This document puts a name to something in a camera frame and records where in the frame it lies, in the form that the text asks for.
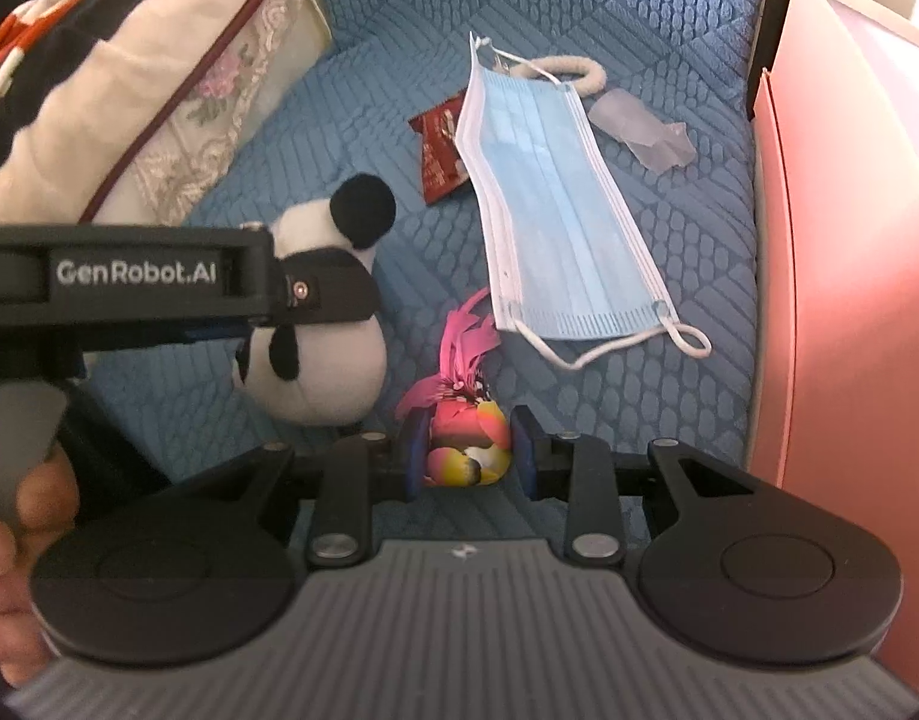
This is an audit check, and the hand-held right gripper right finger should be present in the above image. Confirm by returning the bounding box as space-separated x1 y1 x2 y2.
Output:
510 406 761 565

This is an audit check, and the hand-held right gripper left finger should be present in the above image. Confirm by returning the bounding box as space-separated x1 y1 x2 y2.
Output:
170 412 430 569

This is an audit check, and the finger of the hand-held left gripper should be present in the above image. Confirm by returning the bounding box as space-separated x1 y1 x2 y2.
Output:
245 253 383 331

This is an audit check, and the pink feather bird toy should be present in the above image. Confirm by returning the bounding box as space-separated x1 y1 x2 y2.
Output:
395 291 509 487

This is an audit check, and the panda plush toy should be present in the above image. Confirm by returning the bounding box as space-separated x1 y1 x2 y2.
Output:
234 175 398 430

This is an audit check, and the dark red floral packet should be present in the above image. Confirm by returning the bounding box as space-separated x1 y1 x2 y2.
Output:
409 90 475 205

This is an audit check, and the blue face mask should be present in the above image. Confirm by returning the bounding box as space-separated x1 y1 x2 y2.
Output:
455 34 713 370

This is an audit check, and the pink box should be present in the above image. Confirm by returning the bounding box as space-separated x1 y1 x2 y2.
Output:
752 0 919 511

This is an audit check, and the person's left hand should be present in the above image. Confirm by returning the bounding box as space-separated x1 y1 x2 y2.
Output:
0 450 83 691

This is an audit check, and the cream floral pillow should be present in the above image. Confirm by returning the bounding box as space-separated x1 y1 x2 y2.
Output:
0 0 336 226

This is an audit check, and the blue quilted sofa cushion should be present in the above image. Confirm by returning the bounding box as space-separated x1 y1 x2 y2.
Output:
91 0 761 533

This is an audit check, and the clear plastic wrapper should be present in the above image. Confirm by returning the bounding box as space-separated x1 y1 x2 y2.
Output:
588 90 693 173

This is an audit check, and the white hair tie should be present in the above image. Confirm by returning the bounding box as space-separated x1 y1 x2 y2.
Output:
515 55 607 96

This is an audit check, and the black post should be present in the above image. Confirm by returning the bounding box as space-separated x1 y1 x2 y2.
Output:
744 0 816 117

